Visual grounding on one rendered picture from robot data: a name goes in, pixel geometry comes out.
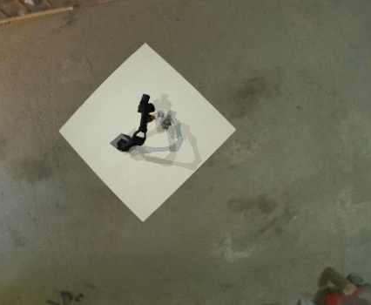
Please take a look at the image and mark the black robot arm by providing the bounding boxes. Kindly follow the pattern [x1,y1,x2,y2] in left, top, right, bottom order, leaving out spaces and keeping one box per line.
[117,94,155,152]

